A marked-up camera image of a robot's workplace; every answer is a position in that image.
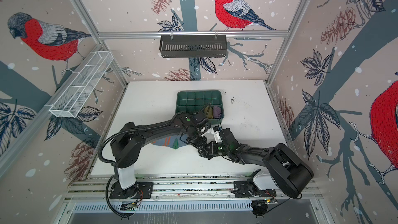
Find black grey argyle sock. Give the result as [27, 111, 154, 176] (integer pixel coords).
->
[198, 144, 212, 160]

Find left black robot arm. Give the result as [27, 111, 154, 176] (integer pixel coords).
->
[97, 112, 211, 190]

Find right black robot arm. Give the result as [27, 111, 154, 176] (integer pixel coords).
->
[198, 128, 314, 199]

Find blue orange green striped sock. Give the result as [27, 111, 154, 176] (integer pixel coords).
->
[151, 134, 188, 149]

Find olive rolled sock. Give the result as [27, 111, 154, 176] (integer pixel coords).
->
[204, 105, 214, 119]

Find purple rolled sock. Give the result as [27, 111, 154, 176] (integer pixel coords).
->
[212, 106, 223, 119]

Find green compartment tray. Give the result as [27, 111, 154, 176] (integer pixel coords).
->
[175, 90, 224, 125]

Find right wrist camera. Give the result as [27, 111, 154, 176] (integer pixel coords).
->
[210, 127, 222, 143]

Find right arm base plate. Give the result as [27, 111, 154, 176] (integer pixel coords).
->
[231, 181, 276, 198]

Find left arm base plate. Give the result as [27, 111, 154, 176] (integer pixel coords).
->
[110, 181, 153, 200]

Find black hanging wire basket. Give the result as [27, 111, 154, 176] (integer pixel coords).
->
[159, 35, 228, 58]

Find right black base cable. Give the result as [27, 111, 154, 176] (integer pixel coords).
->
[251, 192, 304, 218]

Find black base cable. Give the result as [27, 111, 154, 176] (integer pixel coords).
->
[251, 192, 304, 218]
[105, 175, 137, 219]

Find left black base cable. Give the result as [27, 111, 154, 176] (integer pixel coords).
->
[105, 175, 137, 219]

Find aluminium frame back bar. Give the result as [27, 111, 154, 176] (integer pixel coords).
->
[97, 30, 290, 40]

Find white mesh wall basket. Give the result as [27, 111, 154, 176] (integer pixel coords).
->
[49, 51, 114, 118]

